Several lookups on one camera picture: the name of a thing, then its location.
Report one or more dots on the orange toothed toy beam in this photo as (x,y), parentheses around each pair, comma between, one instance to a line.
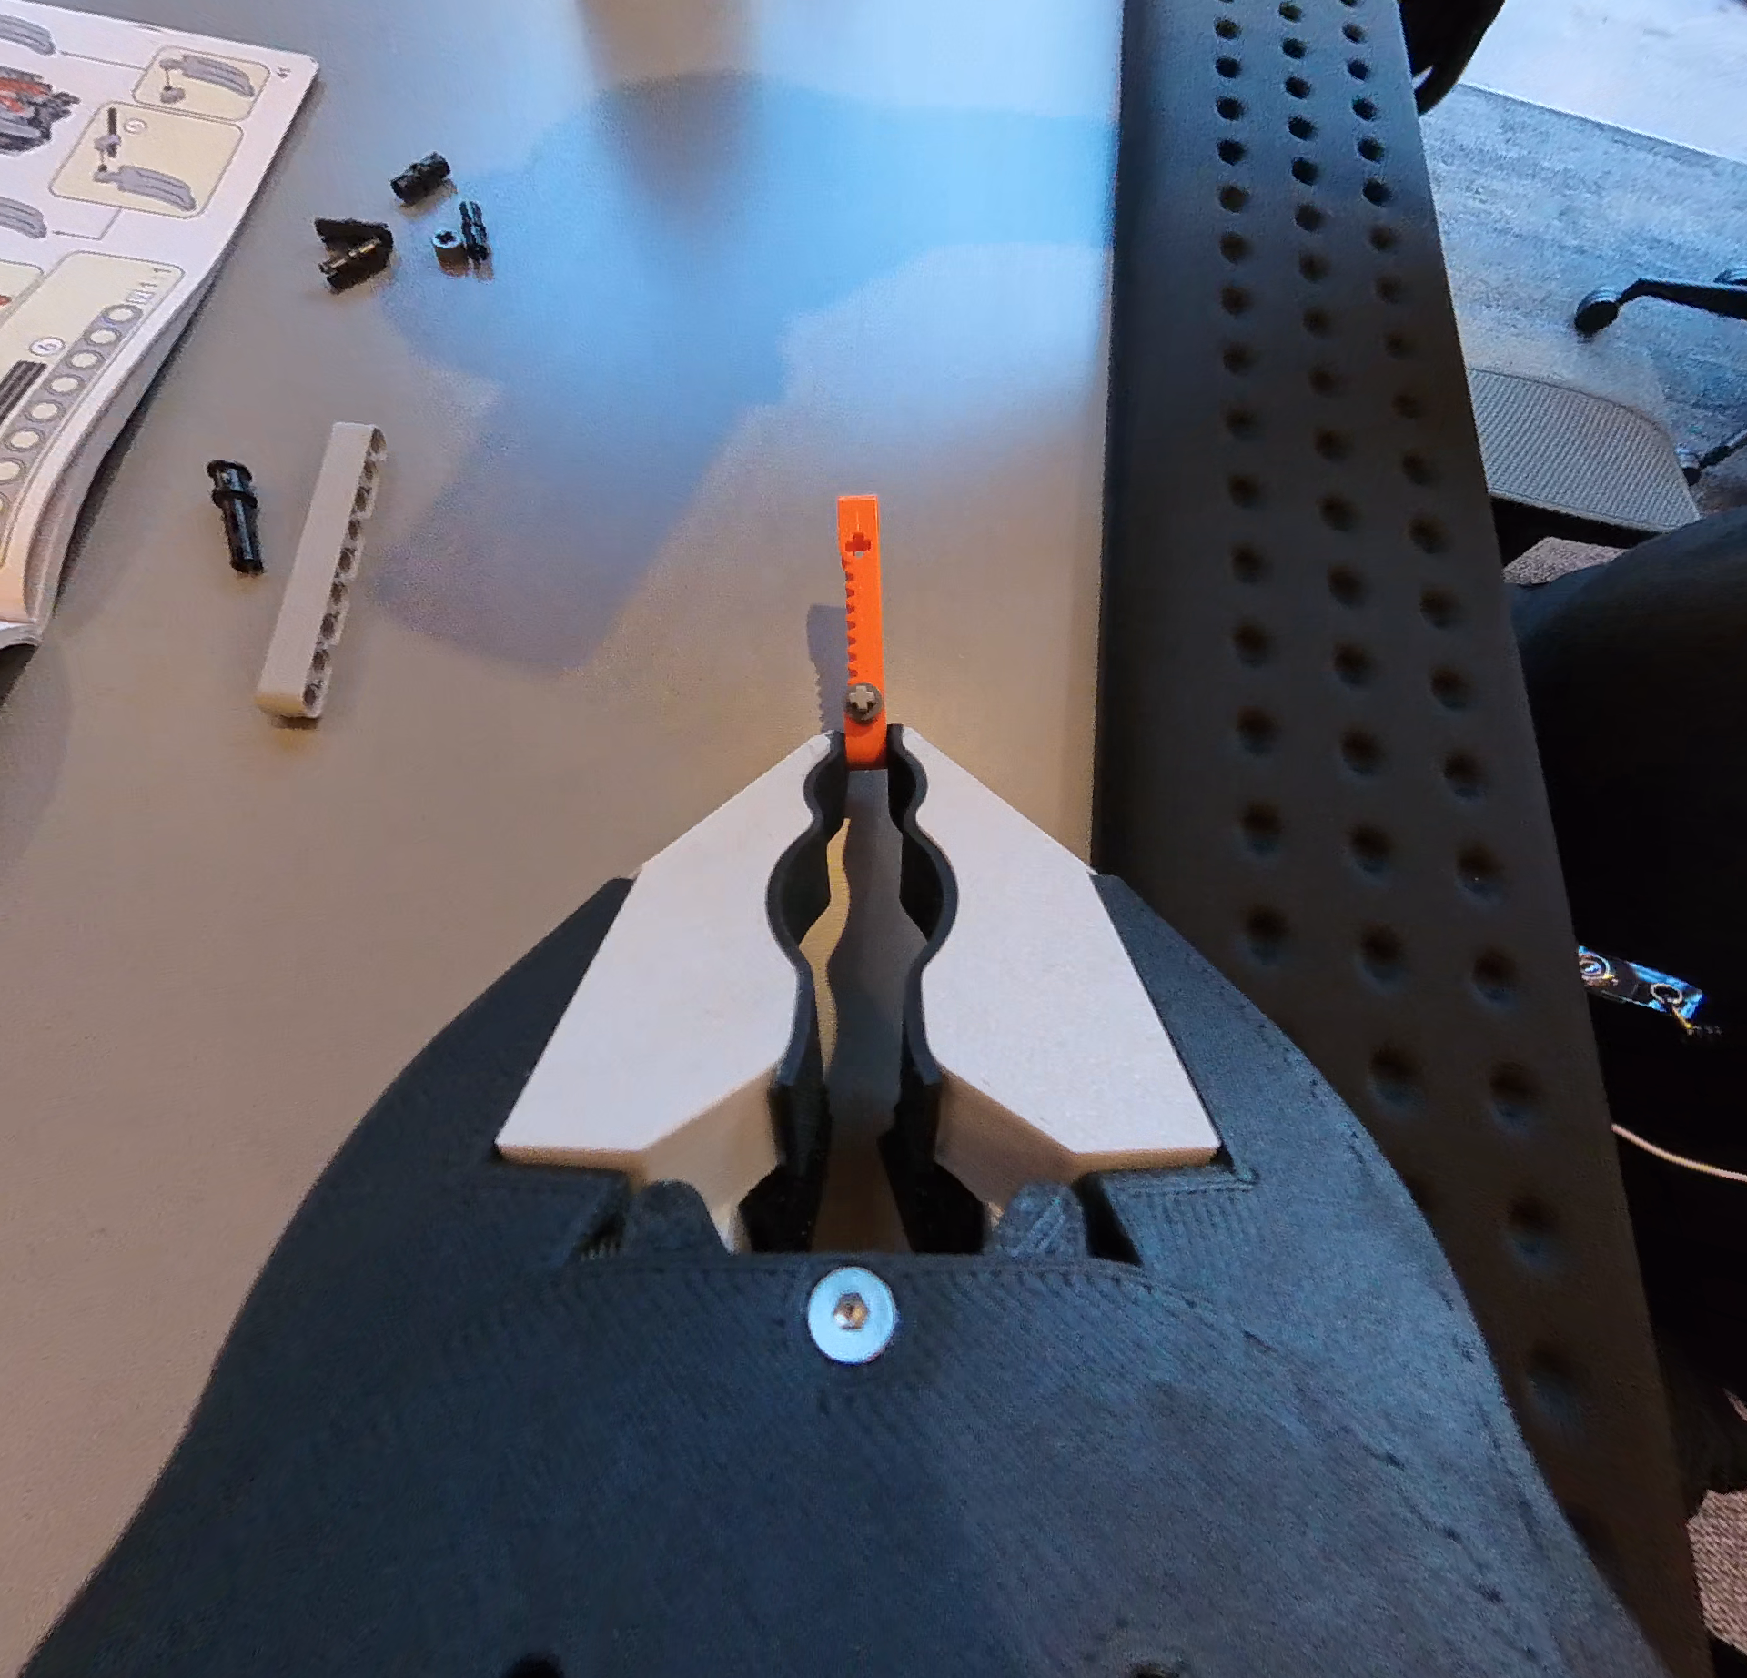
(860,587)

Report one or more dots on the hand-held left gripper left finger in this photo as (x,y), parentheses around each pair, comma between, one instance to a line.
(669,1010)

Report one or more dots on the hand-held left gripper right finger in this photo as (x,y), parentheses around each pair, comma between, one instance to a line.
(1051,1010)

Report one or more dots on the small black toy pin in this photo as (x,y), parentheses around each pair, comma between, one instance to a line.
(474,231)
(351,250)
(419,178)

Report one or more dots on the grey desk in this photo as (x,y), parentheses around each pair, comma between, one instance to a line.
(764,340)

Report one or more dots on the black perforated panel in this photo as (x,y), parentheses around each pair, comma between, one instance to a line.
(1296,614)

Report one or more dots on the grey toy axle pin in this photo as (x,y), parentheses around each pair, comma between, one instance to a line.
(862,704)

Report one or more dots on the grey office chair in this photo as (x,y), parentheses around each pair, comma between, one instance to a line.
(1569,443)

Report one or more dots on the toy instruction booklet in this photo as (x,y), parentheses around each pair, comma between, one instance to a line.
(95,285)

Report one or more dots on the person's dark trouser leg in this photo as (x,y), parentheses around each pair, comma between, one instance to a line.
(1638,751)

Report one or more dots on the long black toy pin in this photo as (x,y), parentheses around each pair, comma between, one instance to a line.
(238,519)

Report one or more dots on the long grey toy beam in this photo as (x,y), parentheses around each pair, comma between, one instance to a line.
(324,574)

